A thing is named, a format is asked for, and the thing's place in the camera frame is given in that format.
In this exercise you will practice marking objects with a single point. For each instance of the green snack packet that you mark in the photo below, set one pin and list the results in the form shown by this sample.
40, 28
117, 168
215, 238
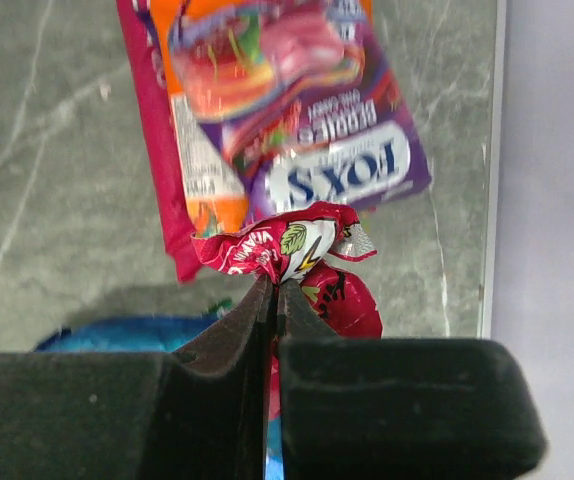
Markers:
220, 308

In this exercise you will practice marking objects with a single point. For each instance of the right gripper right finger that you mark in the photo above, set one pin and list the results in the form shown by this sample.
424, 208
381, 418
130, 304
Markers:
305, 405

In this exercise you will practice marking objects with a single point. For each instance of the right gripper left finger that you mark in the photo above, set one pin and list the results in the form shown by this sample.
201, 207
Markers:
225, 383

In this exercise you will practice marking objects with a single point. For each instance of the blue gummy snack bag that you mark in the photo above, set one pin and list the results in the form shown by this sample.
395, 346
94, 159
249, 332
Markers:
161, 333

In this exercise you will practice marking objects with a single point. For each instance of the small red candy wrapper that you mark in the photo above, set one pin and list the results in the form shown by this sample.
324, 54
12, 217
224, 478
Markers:
296, 246

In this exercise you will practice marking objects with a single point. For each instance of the colourful candy packet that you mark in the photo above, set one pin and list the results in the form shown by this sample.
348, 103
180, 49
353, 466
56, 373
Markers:
380, 163

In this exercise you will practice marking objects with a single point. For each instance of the red chips packet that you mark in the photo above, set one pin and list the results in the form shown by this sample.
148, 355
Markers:
145, 58

